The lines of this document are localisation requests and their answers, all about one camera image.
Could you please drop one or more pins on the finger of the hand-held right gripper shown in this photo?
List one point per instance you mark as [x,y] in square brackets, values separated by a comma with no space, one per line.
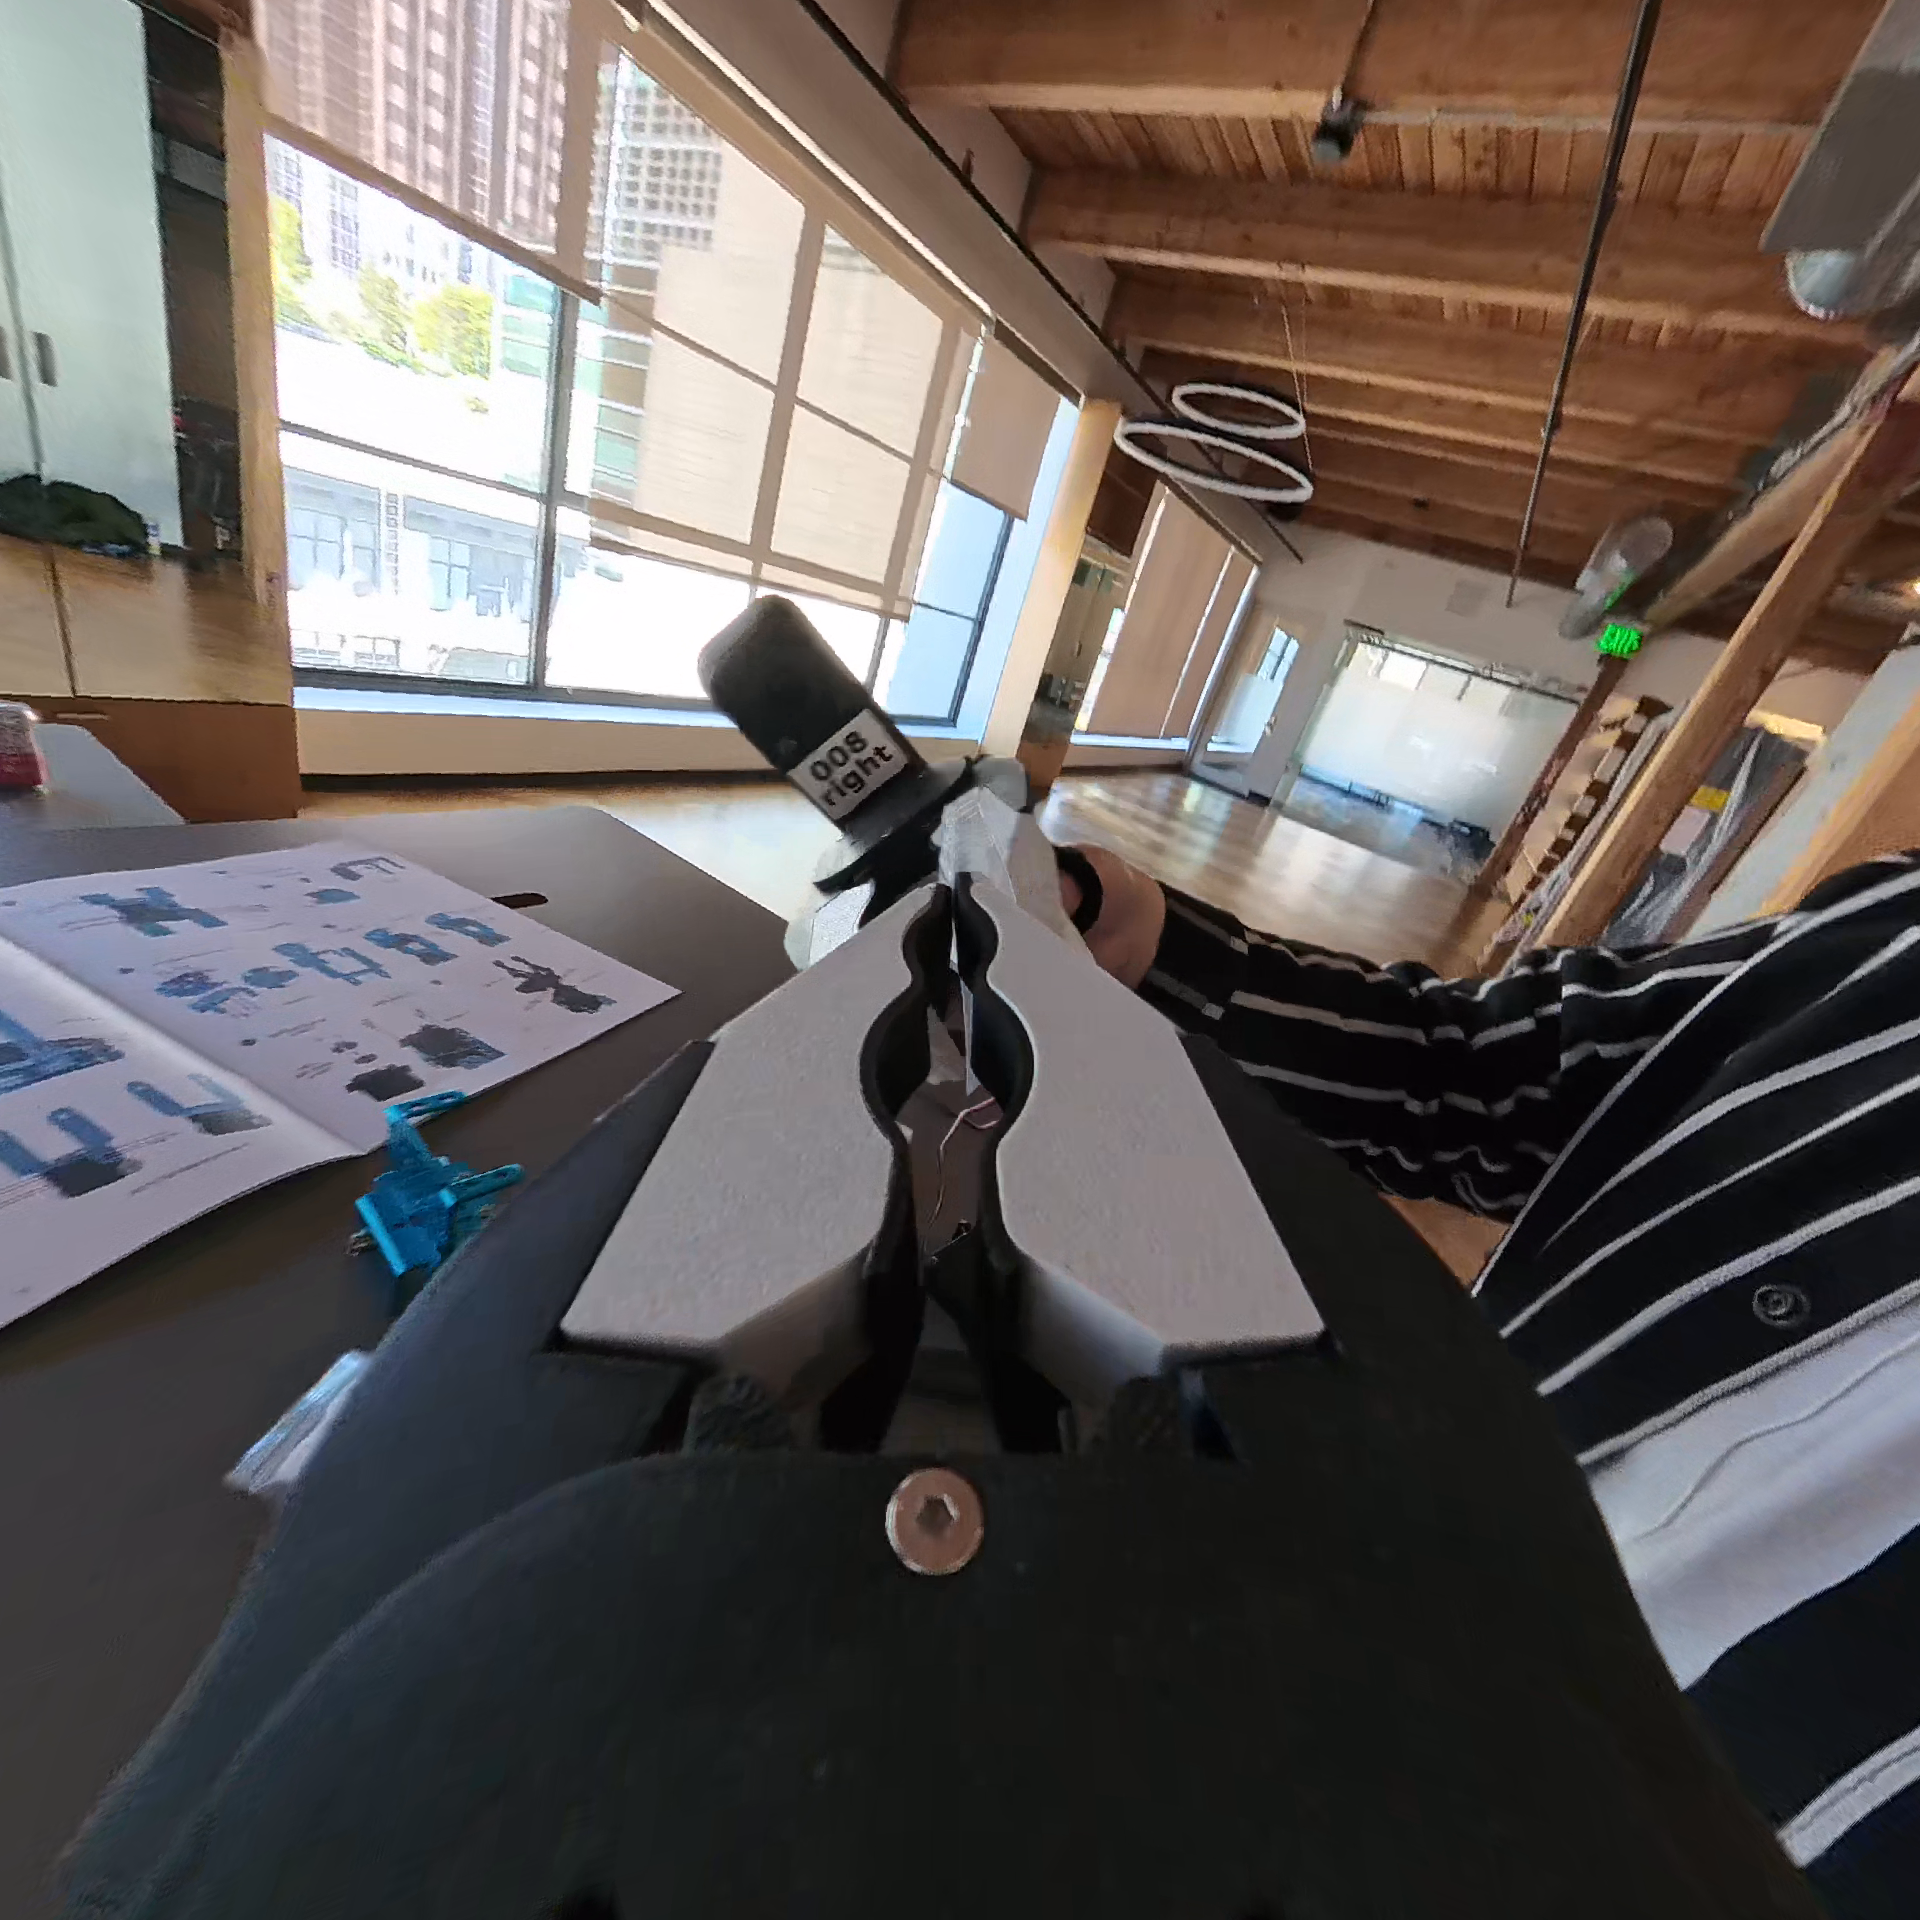
[1003,862]
[832,921]

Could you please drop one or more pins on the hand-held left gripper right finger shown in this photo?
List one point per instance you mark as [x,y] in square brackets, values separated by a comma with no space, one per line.
[1154,1201]

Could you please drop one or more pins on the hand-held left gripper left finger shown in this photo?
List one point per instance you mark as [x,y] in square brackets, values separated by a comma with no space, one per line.
[734,1201]

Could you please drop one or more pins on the blue metal bracket assembly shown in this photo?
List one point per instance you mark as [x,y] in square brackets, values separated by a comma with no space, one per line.
[420,1201]

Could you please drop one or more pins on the person's right forearm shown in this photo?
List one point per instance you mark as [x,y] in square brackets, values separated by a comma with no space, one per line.
[1349,1036]

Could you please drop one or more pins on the dark desk with wooden edge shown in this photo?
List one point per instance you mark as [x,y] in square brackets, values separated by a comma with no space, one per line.
[149,1424]
[89,787]

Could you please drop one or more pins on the person's right hand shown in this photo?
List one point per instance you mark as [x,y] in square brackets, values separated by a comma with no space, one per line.
[1126,914]

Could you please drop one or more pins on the beige window blind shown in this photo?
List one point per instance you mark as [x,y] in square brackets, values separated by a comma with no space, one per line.
[434,119]
[1171,615]
[1012,427]
[779,375]

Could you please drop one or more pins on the open instruction booklet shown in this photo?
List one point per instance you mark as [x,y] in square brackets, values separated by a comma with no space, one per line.
[225,1050]

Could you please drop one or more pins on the person's striped black shirt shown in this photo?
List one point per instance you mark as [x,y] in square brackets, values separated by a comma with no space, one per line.
[1724,1201]

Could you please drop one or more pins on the wooden low cabinet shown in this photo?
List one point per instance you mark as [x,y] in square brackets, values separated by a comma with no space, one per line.
[149,660]

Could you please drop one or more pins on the green exit sign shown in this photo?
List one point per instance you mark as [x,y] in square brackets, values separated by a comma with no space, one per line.
[1621,638]

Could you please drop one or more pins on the dark green bag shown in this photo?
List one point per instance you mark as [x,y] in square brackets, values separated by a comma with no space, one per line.
[66,512]

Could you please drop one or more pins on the wooden support beam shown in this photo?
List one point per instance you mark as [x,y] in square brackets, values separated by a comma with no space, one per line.
[1724,644]

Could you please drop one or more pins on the red can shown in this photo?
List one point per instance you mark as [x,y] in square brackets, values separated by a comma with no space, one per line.
[18,748]

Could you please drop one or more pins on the black ceiling spotlight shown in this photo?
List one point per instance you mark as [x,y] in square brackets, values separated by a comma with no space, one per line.
[1336,134]

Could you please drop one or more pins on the silver ribbed duct pipe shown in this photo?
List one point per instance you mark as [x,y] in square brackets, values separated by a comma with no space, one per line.
[1616,578]

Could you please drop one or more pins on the silver ventilation duct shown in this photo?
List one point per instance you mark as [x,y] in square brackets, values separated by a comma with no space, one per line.
[1844,148]

